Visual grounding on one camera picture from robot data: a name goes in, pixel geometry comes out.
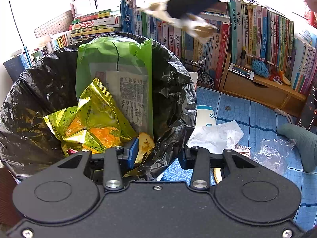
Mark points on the blue yarn ball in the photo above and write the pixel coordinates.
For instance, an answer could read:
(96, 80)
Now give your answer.
(259, 68)

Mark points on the black trash bag bin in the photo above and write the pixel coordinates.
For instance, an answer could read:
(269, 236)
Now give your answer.
(27, 144)

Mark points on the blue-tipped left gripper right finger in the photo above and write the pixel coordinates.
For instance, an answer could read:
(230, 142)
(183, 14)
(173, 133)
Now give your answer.
(198, 159)

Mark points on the wooden desk shelf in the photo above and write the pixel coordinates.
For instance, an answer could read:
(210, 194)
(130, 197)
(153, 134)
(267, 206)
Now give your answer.
(262, 91)

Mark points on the white tissue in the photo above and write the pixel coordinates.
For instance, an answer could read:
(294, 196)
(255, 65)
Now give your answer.
(216, 138)

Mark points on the stack of flat books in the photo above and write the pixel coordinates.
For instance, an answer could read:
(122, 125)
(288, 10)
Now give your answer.
(87, 26)

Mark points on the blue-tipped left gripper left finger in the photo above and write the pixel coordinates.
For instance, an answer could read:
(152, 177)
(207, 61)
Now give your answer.
(118, 160)

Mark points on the green snack bag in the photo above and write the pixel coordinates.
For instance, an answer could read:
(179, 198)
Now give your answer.
(124, 66)

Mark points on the teal sleeve forearm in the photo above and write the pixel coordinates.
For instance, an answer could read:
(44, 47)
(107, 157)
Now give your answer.
(306, 144)

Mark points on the gold yellow snack bag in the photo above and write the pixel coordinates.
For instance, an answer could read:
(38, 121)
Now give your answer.
(95, 123)

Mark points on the miniature black bicycle model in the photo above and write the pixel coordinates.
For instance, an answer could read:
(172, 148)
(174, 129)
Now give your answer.
(204, 78)

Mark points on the clear plastic wrapper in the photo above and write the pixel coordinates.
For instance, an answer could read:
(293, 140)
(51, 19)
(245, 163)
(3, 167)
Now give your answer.
(273, 153)

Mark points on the row of upright books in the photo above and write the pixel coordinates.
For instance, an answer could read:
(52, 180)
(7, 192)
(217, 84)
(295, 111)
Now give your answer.
(247, 30)

